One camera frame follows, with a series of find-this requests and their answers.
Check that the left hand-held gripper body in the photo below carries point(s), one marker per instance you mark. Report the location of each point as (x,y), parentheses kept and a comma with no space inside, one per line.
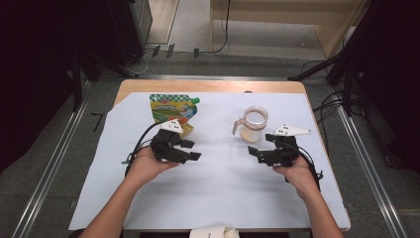
(165,145)

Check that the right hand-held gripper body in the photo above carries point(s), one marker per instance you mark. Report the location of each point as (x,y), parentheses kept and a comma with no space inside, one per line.
(287,153)

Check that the glass jar with beige lid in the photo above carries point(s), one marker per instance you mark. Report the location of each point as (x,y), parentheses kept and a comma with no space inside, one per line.
(254,124)

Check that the green and yellow spout pouch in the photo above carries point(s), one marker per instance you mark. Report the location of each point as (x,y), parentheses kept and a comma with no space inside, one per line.
(170,107)

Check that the person's right hand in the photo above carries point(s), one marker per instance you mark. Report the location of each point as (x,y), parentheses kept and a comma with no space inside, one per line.
(302,178)

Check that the person's left hand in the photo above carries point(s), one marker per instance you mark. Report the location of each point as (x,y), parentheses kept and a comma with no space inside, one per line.
(145,168)

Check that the white table mat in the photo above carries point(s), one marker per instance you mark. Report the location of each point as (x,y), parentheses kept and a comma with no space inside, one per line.
(224,191)

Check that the black tape strip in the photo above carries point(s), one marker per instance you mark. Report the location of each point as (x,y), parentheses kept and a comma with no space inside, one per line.
(170,50)
(156,51)
(196,53)

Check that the black tripod stand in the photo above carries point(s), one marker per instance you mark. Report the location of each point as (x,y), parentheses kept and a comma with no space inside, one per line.
(333,62)

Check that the black metal stand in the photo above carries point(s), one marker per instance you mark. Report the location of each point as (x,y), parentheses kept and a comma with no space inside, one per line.
(77,82)

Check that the light wooden shelf unit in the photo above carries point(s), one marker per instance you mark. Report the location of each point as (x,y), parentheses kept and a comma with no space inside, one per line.
(330,33)

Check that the black cabinet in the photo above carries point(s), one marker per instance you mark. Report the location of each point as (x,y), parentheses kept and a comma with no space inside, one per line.
(132,29)

